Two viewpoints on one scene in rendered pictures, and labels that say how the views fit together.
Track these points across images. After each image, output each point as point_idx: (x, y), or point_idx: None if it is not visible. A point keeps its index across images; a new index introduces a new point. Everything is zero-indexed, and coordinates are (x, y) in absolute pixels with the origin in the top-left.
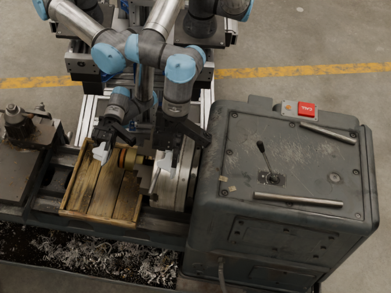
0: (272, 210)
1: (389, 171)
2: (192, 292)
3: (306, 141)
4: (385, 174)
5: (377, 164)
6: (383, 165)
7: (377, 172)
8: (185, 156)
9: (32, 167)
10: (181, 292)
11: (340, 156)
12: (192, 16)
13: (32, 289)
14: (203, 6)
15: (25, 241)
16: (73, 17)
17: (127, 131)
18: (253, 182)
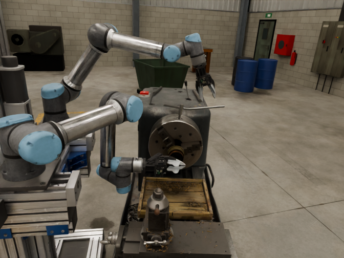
0: (204, 100)
1: (95, 172)
2: (212, 195)
3: (163, 94)
4: (96, 173)
5: (90, 175)
6: (91, 173)
7: (95, 175)
8: (184, 116)
9: (187, 221)
10: (214, 199)
11: (169, 90)
12: (62, 112)
13: None
14: (65, 98)
15: None
16: (86, 116)
17: (154, 155)
18: (192, 102)
